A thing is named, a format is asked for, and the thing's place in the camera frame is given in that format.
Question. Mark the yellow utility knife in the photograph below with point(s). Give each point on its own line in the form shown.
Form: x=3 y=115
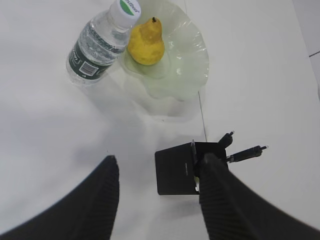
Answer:
x=197 y=187

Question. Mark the clear plastic water bottle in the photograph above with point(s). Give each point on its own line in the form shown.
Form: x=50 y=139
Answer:
x=102 y=40

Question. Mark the black pen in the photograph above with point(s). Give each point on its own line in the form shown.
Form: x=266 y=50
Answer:
x=249 y=153
x=226 y=140

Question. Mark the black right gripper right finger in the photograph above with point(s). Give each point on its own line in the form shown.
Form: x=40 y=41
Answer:
x=232 y=211

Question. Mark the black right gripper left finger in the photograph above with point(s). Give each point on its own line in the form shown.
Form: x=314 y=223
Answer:
x=87 y=213

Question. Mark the clear plastic ruler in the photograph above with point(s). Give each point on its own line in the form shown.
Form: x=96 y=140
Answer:
x=194 y=156

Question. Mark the green ruffled glass plate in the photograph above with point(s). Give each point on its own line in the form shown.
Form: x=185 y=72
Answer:
x=184 y=67

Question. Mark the black square pen holder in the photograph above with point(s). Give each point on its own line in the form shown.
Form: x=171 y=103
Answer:
x=174 y=167

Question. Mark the yellow pear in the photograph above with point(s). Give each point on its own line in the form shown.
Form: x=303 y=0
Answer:
x=146 y=45

